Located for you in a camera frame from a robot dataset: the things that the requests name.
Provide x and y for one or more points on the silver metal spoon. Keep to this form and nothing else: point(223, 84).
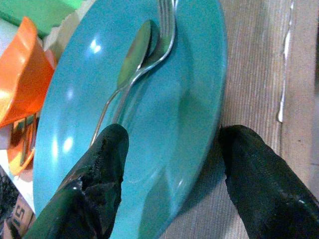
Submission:
point(134, 57)

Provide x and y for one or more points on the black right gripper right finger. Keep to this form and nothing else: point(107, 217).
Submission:
point(264, 184)

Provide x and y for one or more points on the teal plastic plate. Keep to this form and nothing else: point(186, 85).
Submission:
point(154, 119)

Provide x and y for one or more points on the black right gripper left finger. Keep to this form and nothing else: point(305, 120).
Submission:
point(94, 179)

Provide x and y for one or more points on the silver metal fork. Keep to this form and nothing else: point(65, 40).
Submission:
point(159, 44)

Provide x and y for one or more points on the green plastic box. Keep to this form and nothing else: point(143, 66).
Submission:
point(37, 12)

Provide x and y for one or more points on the orange plastic bowl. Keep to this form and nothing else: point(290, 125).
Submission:
point(22, 74)

